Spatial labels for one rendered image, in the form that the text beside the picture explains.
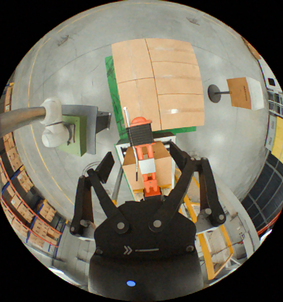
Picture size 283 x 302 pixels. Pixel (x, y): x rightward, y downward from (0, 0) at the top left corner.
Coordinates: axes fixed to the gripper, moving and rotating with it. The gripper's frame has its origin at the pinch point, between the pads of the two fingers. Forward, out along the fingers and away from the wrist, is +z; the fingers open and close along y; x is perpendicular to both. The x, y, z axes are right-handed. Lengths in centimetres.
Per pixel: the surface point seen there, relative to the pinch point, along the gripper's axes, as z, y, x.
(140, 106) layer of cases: 82, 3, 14
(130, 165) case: 41, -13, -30
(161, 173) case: 42, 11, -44
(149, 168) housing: 12.7, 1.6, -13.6
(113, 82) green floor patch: 136, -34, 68
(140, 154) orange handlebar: 13.4, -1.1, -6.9
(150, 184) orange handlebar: 12.8, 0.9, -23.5
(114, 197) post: 47, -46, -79
